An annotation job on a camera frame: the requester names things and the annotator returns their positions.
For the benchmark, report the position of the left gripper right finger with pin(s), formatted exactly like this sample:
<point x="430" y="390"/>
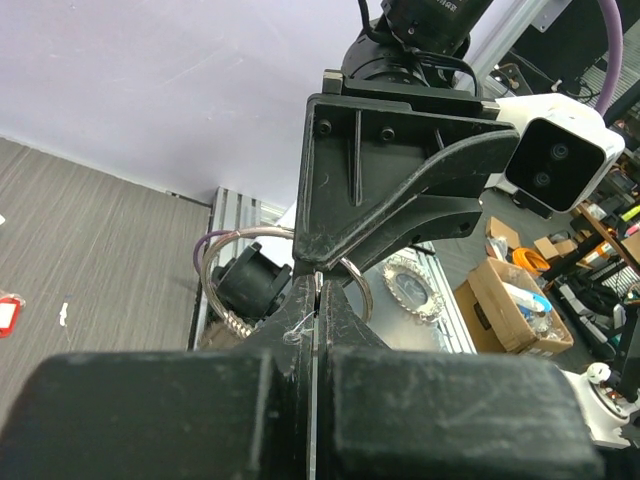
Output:
<point x="389" y="414"/>

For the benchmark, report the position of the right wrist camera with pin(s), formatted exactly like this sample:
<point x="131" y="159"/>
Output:
<point x="563" y="153"/>

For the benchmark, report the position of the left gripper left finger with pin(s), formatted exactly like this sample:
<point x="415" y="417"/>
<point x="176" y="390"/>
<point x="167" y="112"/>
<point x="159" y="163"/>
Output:
<point x="240" y="413"/>

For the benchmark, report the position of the cardboard box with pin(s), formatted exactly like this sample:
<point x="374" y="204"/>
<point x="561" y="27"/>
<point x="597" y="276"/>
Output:
<point x="506" y="312"/>

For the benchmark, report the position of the red tag key right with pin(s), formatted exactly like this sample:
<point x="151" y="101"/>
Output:
<point x="10" y="307"/>

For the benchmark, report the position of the metal keyring with keys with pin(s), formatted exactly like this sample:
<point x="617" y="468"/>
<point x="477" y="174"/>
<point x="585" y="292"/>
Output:
<point x="262" y="303"/>

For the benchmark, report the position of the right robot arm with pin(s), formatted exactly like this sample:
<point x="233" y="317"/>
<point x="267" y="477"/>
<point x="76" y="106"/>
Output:
<point x="412" y="42"/>

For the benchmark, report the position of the silver ornate tray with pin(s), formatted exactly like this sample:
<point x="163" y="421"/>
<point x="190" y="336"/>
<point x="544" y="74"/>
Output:
<point x="412" y="290"/>

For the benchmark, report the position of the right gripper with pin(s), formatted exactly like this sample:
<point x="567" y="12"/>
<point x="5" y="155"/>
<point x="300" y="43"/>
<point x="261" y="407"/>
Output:
<point x="377" y="176"/>

